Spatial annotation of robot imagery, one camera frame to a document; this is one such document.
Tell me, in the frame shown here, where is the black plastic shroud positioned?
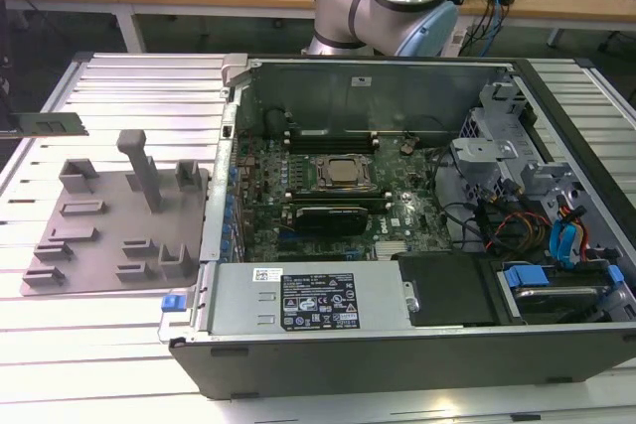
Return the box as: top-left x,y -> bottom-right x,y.
396,251 -> 499,329

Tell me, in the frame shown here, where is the grey case corner latch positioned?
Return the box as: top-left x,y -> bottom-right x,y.
220,53 -> 250,88

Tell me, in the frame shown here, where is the grey metal drive cage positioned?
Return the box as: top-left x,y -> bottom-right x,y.
449,79 -> 539,208

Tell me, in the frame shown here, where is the hard disk in blue carrier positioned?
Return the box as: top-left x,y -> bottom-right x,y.
495,264 -> 625,327

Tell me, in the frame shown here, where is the blue data wire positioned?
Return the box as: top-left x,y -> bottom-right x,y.
548,217 -> 590,272

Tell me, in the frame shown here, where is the silver chipset heatsink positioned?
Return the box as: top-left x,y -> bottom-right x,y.
374,239 -> 406,262

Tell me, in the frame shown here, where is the metal CPU socket cover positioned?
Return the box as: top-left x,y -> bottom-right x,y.
312,152 -> 374,191

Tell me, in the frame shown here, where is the green RAM stick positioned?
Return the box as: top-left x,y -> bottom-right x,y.
0,110 -> 91,141

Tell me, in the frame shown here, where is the black graphics card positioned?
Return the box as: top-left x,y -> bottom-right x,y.
280,204 -> 370,236

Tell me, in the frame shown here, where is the blue cable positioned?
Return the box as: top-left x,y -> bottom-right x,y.
479,0 -> 506,59

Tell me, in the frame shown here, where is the black RAM slot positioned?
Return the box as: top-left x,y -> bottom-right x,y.
286,198 -> 394,212
283,188 -> 392,201
286,139 -> 382,155
285,127 -> 380,141

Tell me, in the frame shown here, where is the black power supply label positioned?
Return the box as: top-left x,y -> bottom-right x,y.
280,272 -> 360,332

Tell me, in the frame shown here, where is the green motherboard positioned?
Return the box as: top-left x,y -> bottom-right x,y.
233,135 -> 454,264

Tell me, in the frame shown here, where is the orange and red wire bundle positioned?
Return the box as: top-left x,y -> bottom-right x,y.
485,212 -> 554,252

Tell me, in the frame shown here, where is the silver CPU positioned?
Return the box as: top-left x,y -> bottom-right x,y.
327,158 -> 362,185

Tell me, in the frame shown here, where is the grey power supply unit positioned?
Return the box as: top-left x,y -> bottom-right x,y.
206,261 -> 414,337

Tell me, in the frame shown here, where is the grey plastic parts rack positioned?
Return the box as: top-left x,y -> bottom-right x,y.
19,128 -> 213,299

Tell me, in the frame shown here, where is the black open PC case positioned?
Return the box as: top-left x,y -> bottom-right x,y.
158,54 -> 636,400

